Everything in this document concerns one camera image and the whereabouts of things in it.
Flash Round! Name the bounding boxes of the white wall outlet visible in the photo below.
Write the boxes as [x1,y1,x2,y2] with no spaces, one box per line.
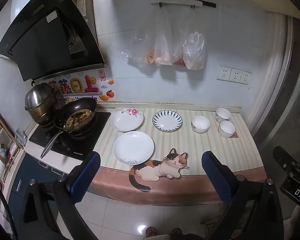
[216,65,232,81]
[239,71,251,85]
[229,68,243,83]

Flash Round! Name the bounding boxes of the white blue-rimmed bowl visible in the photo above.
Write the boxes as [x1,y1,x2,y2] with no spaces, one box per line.
[218,120,237,139]
[215,107,232,123]

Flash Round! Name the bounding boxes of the black wok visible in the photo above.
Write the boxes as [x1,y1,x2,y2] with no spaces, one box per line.
[54,97,98,134]

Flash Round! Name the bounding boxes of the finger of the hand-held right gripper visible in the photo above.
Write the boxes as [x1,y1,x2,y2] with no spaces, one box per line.
[273,145,296,174]

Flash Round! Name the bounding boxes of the metal door frame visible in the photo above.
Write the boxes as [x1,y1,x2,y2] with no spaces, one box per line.
[252,15,300,155]

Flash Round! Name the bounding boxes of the metal spatula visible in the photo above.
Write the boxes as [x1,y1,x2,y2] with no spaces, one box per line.
[40,126,74,159]

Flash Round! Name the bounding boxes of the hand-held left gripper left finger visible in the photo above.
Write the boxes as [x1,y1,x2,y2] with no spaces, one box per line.
[16,151,102,240]

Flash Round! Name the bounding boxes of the white floral bowl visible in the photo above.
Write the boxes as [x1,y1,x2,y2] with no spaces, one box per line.
[191,115,211,133]

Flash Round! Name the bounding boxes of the clear plastic item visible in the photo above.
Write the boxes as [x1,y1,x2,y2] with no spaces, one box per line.
[15,127,28,147]

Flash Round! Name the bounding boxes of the dish rack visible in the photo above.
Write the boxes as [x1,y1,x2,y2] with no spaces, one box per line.
[0,105,24,183]

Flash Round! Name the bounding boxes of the colourful food packet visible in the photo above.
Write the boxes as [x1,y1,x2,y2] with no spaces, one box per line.
[40,70,115,103]

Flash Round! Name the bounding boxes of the striped cat-print tablecloth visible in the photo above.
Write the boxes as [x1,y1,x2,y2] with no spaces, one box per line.
[86,107,268,205]

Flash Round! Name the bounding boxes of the black cooktop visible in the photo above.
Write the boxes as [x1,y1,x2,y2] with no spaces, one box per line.
[29,111,112,159]

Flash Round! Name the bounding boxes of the person's left foot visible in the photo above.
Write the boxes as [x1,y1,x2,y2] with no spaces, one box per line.
[145,226,158,238]

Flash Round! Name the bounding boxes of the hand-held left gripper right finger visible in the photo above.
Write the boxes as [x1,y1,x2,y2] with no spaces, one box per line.
[202,151,284,240]

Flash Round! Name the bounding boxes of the black range hood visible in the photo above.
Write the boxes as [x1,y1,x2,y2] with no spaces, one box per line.
[0,0,108,82]

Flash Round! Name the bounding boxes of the plain white plate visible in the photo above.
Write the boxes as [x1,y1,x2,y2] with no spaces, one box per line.
[113,131,155,165]

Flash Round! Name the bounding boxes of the wall hook rail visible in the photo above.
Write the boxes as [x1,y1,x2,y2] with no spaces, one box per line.
[150,0,217,9]

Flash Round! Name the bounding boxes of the stainless steel steamer pot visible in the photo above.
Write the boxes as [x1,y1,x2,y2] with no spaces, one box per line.
[24,81,63,125]

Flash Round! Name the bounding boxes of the blue kitchen cabinet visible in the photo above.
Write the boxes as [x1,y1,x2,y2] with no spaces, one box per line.
[9,154,67,230]

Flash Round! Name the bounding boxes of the white pink-floral plate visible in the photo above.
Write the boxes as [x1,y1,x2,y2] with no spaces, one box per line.
[112,108,144,132]

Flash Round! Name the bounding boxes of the white plate blue dashes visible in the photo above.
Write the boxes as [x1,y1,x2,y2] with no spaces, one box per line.
[152,110,183,132]

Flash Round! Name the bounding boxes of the grey floor cloth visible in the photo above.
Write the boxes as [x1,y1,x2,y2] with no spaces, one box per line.
[201,202,230,232]

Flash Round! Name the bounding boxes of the clear plastic bag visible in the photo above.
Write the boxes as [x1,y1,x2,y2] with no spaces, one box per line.
[182,8,207,70]
[121,7,157,64]
[154,6,173,67]
[170,9,188,67]

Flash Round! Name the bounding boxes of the cooked food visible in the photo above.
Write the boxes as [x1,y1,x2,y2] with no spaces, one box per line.
[65,109,93,128]

